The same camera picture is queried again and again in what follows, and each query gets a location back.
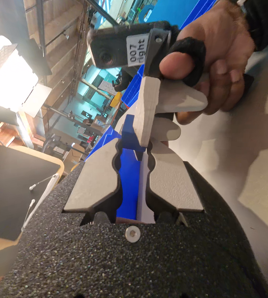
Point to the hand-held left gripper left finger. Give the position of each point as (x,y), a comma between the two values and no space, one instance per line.
(94,181)

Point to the white paper sheet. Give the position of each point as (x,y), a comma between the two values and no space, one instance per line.
(107,88)

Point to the large blue storage bin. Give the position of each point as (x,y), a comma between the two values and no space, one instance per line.
(129,186)

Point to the yellow bin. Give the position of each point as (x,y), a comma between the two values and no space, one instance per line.
(116,100)

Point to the blue wooden cube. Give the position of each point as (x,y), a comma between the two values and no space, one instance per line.
(129,135)

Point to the black wood-edged hanging panel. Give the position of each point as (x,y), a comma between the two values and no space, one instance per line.
(13,186)

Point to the bright studio light panel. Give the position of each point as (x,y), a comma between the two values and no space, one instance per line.
(8,79)

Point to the silver ventilation duct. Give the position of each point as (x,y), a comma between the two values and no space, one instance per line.
(24,132)

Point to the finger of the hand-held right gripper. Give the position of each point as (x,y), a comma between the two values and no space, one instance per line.
(148,109)

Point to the person's right forearm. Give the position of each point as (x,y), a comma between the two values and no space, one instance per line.
(264,23)

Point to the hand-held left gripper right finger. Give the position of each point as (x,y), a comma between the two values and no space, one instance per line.
(173,184)

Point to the person's right hand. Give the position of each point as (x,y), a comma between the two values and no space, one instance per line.
(222,42)

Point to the blue divider panel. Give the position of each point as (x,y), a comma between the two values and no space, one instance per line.
(171,11)

